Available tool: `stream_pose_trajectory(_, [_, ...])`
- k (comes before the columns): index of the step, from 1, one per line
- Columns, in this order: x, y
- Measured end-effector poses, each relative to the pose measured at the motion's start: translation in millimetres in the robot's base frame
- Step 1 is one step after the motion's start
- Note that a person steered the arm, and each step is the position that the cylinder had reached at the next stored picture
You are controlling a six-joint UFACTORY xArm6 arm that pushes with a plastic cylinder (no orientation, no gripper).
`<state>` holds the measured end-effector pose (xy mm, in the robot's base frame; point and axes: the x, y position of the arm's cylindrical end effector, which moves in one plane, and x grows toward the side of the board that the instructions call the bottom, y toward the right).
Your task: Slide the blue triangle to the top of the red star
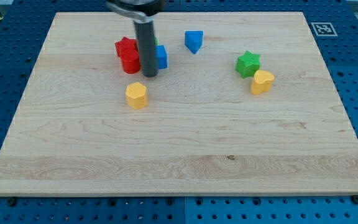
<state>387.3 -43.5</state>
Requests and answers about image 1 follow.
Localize black bolt right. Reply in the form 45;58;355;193
351;195;358;205

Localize black bolt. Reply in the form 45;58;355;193
351;195;358;205
6;197;17;207

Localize wooden board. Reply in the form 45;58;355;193
0;12;358;197

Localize black bolt left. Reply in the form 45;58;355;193
6;197;17;207

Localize yellow hexagon block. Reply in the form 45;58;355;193
126;82;148;110

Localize red cylinder block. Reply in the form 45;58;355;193
120;49;140;74

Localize blue triangle block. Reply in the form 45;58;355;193
185;30;204;54

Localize green star block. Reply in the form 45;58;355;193
235;50;260;78

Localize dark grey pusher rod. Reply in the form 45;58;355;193
134;21;158;77

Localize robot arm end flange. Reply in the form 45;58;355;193
106;0;167;24

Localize yellow heart block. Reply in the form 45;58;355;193
250;70;275;95

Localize blue cube block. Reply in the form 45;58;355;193
156;45;168;69

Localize white fiducial marker tag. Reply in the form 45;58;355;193
311;22;337;37

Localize red star block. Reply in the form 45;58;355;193
114;37;138;57

